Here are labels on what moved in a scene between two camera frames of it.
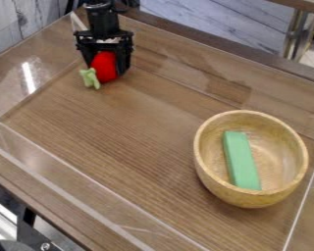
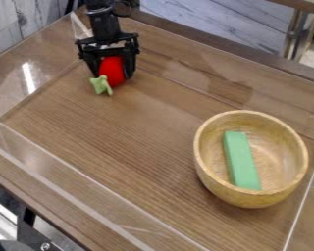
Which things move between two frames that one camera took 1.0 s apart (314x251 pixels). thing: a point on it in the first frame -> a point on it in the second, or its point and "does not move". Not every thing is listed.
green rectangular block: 240,160 does not move
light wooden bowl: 250,155 does not move
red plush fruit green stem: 101,71 -> 100,84
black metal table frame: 29,234 does not move
